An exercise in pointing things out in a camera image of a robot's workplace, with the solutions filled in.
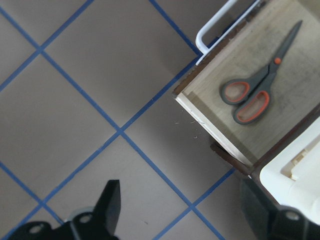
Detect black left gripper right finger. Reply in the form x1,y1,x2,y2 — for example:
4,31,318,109
240,178,278,240

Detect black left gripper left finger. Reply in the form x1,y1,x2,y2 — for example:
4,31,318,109
93,179,121,236

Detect orange grey scissors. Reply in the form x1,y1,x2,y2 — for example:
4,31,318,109
220,20,303,125

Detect light wooden drawer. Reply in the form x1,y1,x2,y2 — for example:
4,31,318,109
173,0,320,175

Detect white drawer handle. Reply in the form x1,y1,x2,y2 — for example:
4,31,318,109
195,0,262,66

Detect white plastic tray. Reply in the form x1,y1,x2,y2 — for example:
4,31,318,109
259,118,320,225

